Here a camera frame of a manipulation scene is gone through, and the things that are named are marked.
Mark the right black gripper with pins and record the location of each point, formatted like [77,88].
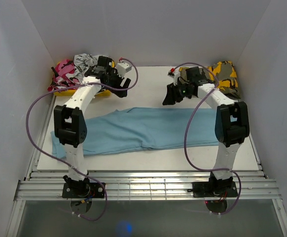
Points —
[172,95]

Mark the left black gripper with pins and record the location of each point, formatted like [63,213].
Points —
[113,72]

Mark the light blue trousers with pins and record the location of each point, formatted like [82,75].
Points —
[140,129]

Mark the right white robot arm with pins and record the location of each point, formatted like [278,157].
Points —
[231,127]

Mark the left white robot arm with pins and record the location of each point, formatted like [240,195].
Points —
[70,125]

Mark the white black print trousers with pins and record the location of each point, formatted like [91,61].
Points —
[90,65]

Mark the camouflage yellow green trousers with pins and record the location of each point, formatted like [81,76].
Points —
[226,74]

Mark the pink camouflage trousers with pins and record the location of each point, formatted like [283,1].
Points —
[65,74]

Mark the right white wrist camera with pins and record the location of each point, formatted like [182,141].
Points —
[175,75]

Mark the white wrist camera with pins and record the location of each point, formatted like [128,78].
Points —
[123,67]
[175,75]

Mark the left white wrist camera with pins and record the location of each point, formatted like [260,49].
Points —
[123,67]

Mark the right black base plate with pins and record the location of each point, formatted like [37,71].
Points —
[206,190]

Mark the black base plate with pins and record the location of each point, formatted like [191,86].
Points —
[206,190]
[93,190]

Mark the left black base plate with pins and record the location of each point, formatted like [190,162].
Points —
[93,190]

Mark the aluminium rail frame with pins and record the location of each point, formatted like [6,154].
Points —
[147,175]

